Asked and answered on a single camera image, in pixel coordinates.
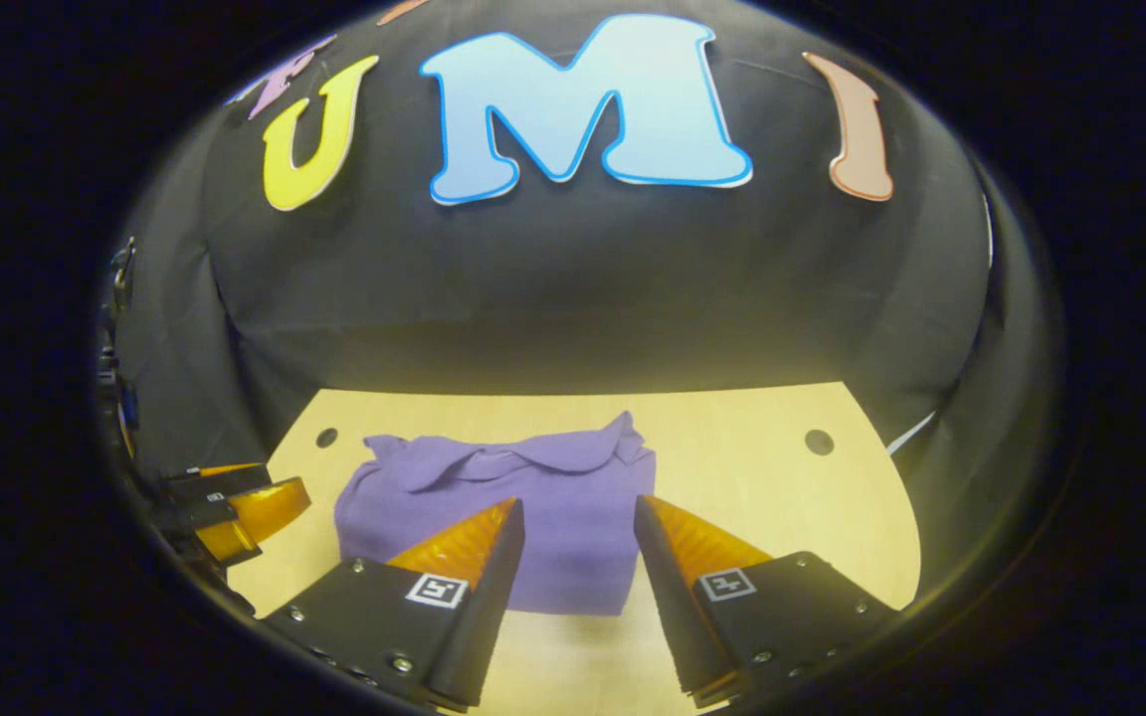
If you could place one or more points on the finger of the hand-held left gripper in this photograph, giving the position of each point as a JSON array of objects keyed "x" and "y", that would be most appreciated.
[
  {"x": 265, "y": 512},
  {"x": 225, "y": 482}
]

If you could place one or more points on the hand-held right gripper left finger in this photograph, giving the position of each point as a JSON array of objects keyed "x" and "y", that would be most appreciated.
[{"x": 483, "y": 617}]

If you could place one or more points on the purple button shirt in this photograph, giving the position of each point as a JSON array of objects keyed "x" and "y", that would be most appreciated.
[{"x": 553, "y": 517}]

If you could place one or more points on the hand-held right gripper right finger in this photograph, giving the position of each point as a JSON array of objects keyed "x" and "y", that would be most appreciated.
[{"x": 672, "y": 607}]

